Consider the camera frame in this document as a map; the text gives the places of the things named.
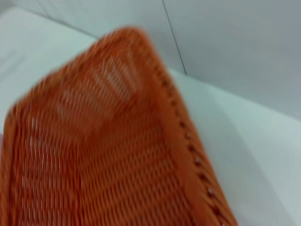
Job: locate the orange woven plastic basket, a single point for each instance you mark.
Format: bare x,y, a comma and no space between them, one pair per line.
105,153

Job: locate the black vertical wall strip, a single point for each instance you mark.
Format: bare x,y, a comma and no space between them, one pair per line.
175,37

